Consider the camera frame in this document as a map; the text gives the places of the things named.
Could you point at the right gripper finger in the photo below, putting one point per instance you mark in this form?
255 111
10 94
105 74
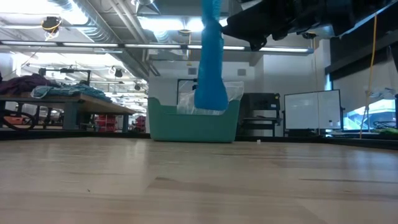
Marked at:
248 23

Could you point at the blue elastic bandage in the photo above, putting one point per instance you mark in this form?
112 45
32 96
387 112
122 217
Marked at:
211 62

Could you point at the clear plastic zip bag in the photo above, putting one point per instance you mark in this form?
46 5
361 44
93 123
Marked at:
236 90

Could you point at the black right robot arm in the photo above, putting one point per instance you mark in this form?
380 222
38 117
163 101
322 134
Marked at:
342 15

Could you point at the black cart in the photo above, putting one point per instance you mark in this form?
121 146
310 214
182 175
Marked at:
258 102

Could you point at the whiteboard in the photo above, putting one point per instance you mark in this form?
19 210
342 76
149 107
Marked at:
311 109

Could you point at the green plastic bin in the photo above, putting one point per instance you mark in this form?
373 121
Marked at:
192 127

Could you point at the black ceiling spotlight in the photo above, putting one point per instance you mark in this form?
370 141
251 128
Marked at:
118 73

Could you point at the green cloth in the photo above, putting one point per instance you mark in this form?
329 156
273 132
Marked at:
385 131

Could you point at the red storage bin stack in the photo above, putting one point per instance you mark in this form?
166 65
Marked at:
140 124
105 123

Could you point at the wooden workbench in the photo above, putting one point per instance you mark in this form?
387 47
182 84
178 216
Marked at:
93 107

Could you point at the teal cloth pile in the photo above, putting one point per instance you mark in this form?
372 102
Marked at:
71 91

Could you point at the black ceiling device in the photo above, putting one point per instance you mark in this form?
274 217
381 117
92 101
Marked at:
51 24

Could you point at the purple clothes pile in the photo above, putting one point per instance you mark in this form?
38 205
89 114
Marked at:
21 84

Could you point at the black round wheel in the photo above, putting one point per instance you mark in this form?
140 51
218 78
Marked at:
31 119

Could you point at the black wall beam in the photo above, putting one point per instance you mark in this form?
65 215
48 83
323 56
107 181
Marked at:
357 59

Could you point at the black overhead rig frame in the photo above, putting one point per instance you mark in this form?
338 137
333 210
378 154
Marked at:
42 71

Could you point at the black table frame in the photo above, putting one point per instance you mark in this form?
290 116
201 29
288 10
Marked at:
62 134

